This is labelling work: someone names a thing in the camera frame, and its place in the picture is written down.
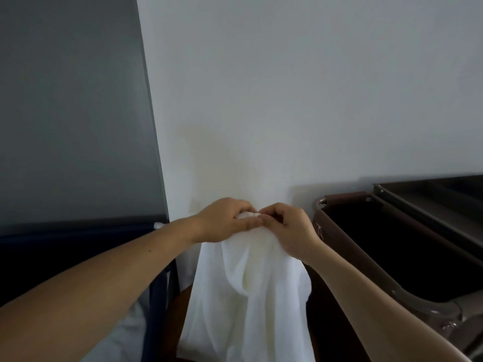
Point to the brown housekeeping cart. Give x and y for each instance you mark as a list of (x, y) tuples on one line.
[(396, 252)]

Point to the person's right forearm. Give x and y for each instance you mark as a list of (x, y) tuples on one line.
[(369, 316)]

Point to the round wooden side table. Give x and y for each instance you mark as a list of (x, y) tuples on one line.
[(173, 328)]

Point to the grey door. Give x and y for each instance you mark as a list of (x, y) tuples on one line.
[(68, 109)]

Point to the white towel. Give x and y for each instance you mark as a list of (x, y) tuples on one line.
[(245, 316)]

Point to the person's left hand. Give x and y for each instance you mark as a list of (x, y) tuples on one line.
[(222, 222)]

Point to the person's right hand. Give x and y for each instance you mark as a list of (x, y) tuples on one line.
[(296, 233)]

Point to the navy laundry hamper white frame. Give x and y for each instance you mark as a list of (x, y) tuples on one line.
[(56, 256)]

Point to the white pillowcase black piping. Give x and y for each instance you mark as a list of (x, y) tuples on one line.
[(124, 335)]

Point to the person's left forearm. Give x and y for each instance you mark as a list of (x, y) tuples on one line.
[(75, 297)]

